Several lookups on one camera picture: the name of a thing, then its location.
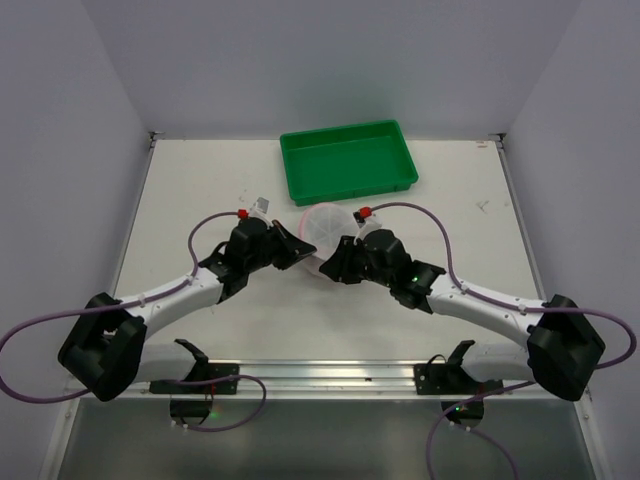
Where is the green plastic tray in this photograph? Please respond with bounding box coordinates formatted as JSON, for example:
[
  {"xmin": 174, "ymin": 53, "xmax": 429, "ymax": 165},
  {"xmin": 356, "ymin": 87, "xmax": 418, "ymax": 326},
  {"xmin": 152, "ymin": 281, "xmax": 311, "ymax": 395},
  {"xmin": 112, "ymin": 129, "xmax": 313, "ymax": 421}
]
[{"xmin": 279, "ymin": 120, "xmax": 419, "ymax": 206}]

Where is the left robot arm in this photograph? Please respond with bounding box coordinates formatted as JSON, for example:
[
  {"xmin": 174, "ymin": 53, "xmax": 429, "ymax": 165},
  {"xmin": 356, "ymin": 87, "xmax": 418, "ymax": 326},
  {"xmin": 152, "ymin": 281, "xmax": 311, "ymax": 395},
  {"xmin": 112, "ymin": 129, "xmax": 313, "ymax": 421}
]
[{"xmin": 58, "ymin": 218, "xmax": 316, "ymax": 401}]

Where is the aluminium mounting rail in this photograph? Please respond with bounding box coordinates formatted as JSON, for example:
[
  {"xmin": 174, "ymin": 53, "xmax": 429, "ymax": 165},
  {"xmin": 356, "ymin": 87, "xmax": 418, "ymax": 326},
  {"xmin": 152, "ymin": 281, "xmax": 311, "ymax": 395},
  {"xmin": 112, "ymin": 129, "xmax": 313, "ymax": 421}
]
[{"xmin": 62, "ymin": 359, "xmax": 591, "ymax": 401}]

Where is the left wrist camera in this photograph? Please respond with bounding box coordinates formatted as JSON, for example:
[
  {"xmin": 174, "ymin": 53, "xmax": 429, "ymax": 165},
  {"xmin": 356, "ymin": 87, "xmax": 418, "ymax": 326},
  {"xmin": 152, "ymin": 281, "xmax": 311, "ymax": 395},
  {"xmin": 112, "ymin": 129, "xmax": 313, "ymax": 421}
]
[{"xmin": 249, "ymin": 197, "xmax": 272, "ymax": 226}]

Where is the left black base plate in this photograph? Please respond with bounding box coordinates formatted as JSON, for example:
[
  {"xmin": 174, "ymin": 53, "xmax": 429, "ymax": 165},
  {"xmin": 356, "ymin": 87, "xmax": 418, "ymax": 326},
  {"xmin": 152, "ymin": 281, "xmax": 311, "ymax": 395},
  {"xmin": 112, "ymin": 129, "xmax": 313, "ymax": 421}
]
[{"xmin": 149, "ymin": 339, "xmax": 240, "ymax": 396}]

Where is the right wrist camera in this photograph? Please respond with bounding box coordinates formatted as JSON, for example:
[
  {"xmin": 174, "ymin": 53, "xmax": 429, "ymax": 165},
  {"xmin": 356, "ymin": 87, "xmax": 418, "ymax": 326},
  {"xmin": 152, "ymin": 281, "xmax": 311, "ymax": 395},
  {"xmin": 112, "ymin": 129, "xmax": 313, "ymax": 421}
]
[{"xmin": 353, "ymin": 207, "xmax": 382, "ymax": 241}]

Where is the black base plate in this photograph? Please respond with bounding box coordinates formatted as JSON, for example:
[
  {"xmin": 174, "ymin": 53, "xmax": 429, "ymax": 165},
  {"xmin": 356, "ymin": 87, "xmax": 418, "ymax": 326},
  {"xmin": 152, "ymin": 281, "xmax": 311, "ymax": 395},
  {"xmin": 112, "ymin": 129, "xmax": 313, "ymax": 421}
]
[
  {"xmin": 149, "ymin": 339, "xmax": 240, "ymax": 396},
  {"xmin": 413, "ymin": 340, "xmax": 504, "ymax": 395}
]

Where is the white pink mesh laundry bag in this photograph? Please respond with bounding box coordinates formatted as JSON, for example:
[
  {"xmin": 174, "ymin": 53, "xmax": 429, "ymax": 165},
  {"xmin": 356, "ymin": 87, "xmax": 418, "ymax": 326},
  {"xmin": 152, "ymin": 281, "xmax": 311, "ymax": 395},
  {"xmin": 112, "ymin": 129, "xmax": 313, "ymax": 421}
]
[{"xmin": 298, "ymin": 202, "xmax": 359, "ymax": 279}]

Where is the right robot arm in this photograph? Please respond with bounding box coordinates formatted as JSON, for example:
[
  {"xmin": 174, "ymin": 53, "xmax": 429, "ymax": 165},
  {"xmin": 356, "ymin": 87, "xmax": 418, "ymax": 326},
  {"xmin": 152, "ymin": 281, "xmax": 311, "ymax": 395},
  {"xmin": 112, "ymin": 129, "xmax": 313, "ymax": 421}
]
[{"xmin": 319, "ymin": 229, "xmax": 605, "ymax": 401}]

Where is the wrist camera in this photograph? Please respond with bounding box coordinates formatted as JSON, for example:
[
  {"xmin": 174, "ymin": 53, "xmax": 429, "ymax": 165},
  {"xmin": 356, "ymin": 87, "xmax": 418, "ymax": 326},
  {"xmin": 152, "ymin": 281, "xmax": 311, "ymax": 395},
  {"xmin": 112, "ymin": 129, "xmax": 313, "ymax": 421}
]
[
  {"xmin": 249, "ymin": 197, "xmax": 272, "ymax": 226},
  {"xmin": 353, "ymin": 207, "xmax": 382, "ymax": 241}
]

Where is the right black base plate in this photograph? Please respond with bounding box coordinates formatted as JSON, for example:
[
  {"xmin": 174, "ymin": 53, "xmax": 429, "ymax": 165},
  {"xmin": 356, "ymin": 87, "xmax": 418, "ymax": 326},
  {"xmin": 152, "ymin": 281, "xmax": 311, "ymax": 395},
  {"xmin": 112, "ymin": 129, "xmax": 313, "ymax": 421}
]
[{"xmin": 413, "ymin": 340, "xmax": 504, "ymax": 395}]

